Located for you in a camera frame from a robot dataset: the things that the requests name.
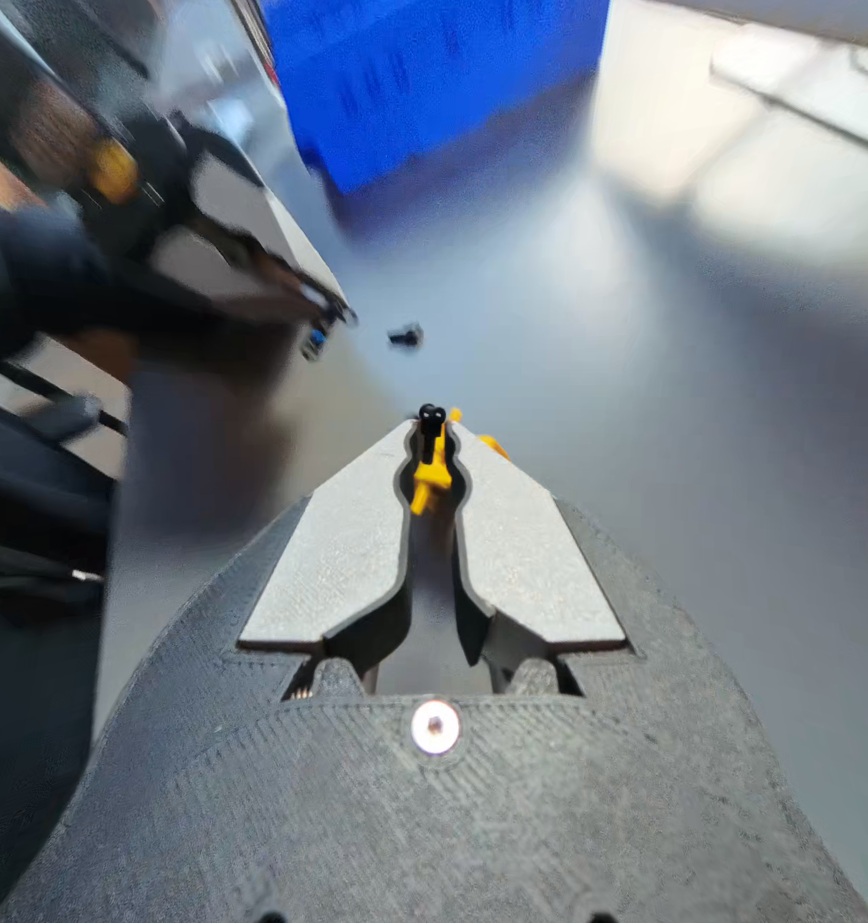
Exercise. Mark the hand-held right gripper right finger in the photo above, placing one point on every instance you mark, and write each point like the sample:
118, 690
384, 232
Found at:
535, 570

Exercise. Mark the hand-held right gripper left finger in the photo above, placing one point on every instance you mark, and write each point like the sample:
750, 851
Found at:
340, 570

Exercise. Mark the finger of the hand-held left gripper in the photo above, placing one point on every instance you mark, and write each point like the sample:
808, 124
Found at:
254, 209
196, 259

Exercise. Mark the yellow lego assembly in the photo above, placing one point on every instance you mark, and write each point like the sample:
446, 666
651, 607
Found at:
430, 476

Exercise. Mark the person's left forearm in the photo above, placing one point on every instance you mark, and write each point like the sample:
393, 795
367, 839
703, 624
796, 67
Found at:
30, 274

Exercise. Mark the small black lego pin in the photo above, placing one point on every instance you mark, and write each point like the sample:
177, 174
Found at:
405, 336

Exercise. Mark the blue plastic bin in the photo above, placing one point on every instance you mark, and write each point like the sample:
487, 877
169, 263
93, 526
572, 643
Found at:
419, 86

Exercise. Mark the person's dark clothing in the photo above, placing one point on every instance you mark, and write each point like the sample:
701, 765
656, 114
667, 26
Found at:
23, 505

